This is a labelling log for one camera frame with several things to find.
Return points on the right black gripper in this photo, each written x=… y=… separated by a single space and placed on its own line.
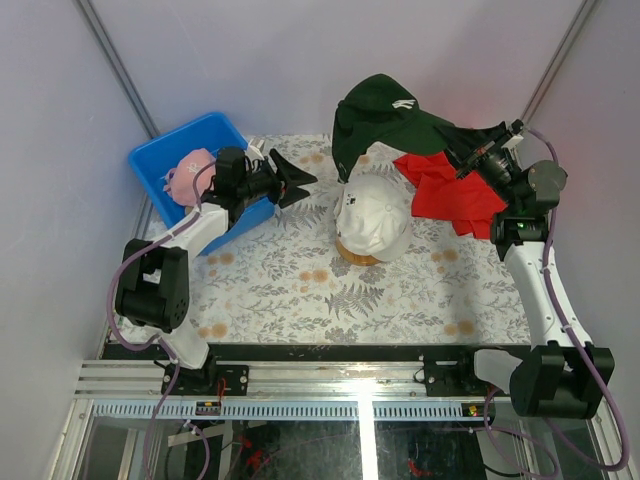
x=466 y=143

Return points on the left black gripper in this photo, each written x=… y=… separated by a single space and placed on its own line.
x=291 y=175

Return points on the red cloth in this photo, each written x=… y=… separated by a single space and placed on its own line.
x=469 y=204

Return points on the white cap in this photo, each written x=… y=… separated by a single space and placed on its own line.
x=372 y=219

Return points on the dark green cap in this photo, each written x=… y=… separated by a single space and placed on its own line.
x=379 y=109

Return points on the wooden hat stand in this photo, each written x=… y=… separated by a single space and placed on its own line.
x=355 y=259

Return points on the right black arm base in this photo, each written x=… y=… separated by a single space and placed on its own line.
x=451 y=374

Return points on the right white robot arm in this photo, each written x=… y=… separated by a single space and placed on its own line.
x=562 y=374

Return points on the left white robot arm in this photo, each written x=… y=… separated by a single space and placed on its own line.
x=151 y=288

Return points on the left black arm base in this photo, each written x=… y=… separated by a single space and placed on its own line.
x=213 y=379

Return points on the floral table mat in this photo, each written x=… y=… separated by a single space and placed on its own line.
x=285 y=282

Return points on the pink cap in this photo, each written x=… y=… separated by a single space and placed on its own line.
x=192 y=176

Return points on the blue plastic bin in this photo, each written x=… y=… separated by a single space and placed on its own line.
x=153 y=160

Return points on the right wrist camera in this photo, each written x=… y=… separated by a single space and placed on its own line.
x=514 y=134

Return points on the aluminium rail frame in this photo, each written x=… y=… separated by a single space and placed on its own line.
x=317 y=412

